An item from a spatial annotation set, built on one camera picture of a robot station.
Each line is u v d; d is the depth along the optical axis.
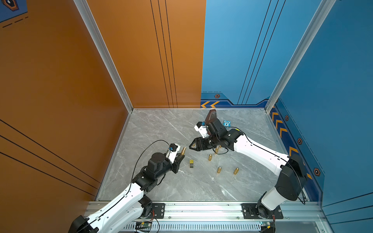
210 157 0.89
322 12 0.71
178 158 0.71
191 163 0.83
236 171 0.83
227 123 1.09
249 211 0.72
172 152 0.66
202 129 0.73
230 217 0.77
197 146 0.69
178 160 0.70
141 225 0.72
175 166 0.68
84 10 0.70
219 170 0.84
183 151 0.76
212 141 0.66
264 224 0.72
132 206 0.60
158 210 0.74
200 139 0.68
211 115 0.93
